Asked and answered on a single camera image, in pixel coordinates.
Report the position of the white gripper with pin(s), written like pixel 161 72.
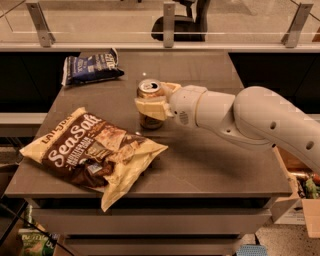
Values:
pixel 184 102

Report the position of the orange soda can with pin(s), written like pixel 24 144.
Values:
pixel 149 88

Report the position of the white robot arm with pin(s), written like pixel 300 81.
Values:
pixel 255 118

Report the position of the blue chip bag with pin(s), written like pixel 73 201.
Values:
pixel 95 68

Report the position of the brown sea salt chip bag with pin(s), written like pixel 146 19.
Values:
pixel 91 152

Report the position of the green snack bag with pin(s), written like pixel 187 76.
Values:
pixel 34 243

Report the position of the black office chair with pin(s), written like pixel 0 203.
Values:
pixel 193 26

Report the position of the cardboard box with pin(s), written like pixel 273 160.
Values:
pixel 303 205

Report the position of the items inside cardboard box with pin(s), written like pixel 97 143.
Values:
pixel 308 184

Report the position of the upper grey drawer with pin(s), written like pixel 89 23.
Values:
pixel 152 221

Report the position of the grey drawer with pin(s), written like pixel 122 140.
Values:
pixel 152 221
pixel 154 247

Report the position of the lower grey drawer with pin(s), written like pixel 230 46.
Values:
pixel 154 247

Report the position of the blue basket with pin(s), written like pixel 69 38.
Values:
pixel 251 250

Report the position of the middle metal glass bracket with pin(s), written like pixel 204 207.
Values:
pixel 168 24

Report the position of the metal glass bracket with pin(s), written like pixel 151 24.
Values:
pixel 292 36
pixel 45 36
pixel 168 24

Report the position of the left metal glass bracket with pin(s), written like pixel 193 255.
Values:
pixel 45 36

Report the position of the right metal glass bracket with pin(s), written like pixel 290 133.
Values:
pixel 292 36

